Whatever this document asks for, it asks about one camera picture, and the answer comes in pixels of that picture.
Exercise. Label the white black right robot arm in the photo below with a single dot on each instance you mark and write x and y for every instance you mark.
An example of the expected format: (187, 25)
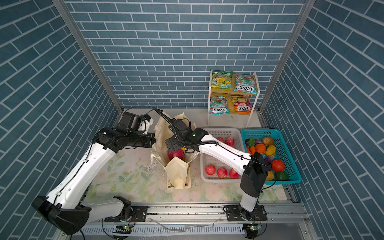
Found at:
(251, 167)

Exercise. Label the orange carrot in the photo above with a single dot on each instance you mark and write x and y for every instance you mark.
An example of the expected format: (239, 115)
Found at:
(250, 150)

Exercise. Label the yellow bell pepper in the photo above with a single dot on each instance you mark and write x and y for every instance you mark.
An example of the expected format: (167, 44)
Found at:
(271, 150)

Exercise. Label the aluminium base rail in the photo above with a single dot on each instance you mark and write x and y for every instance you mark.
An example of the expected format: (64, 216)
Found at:
(270, 220)

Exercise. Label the teal Fox's candy bag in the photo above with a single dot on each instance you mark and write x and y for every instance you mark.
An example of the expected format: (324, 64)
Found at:
(245, 84)

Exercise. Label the white plastic basket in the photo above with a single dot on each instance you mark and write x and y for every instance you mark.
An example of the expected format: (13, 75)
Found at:
(228, 157)

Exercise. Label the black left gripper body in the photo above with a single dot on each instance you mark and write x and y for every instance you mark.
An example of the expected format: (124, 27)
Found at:
(140, 139)

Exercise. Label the white wooden two-tier shelf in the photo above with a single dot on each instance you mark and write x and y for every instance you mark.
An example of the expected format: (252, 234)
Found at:
(213, 92)

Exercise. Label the cream canvas grocery bag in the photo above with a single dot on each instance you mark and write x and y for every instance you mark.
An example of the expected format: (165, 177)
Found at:
(177, 170)

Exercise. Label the orange Fox's candy bag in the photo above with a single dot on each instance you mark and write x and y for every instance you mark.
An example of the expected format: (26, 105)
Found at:
(241, 104)

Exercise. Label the red tomato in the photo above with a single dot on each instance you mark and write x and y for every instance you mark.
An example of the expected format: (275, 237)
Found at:
(278, 165)

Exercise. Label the green Fox's candy bag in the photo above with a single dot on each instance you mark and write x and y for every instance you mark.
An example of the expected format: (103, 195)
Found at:
(219, 106)

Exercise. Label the teal plastic basket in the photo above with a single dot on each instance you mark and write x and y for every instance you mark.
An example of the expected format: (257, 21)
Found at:
(282, 153)

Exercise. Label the orange pumpkin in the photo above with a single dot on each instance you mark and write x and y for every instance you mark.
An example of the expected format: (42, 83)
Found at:
(260, 148)

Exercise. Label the pink dragon fruit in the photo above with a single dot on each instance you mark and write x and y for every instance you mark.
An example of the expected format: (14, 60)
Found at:
(179, 154)

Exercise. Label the green yellow candy bag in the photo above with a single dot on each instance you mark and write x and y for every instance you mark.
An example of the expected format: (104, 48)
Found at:
(221, 79)

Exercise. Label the brown potato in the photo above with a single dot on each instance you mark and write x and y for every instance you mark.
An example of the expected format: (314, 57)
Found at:
(268, 141)

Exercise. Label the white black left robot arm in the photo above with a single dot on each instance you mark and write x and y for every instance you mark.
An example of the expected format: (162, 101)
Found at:
(64, 208)

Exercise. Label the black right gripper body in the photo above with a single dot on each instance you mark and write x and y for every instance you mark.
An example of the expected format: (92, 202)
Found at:
(176, 142)

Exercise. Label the green avocado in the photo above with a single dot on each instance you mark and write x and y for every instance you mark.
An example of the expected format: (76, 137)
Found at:
(282, 176)

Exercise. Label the purple eggplant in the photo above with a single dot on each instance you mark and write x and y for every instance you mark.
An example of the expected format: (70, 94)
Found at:
(269, 159)

